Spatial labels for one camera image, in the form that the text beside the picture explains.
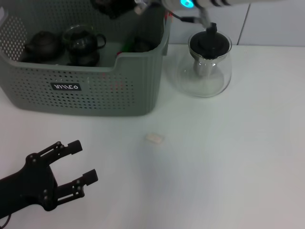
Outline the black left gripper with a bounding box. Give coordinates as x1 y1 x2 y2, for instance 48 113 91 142
0 140 99 212

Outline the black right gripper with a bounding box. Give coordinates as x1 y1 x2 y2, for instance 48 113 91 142
91 0 138 20

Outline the glass teacup with black base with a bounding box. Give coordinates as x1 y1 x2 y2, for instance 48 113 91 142
130 37 155 53
61 25 107 56
66 49 101 67

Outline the white building brick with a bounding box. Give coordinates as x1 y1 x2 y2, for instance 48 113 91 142
144 133 165 145

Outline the grey-green perforated storage bin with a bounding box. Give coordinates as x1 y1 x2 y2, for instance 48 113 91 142
0 0 173 117

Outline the dark clay teapot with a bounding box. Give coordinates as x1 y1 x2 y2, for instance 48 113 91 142
23 30 65 63

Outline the glass teapot with black lid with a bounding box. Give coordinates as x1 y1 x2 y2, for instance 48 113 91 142
177 22 233 98

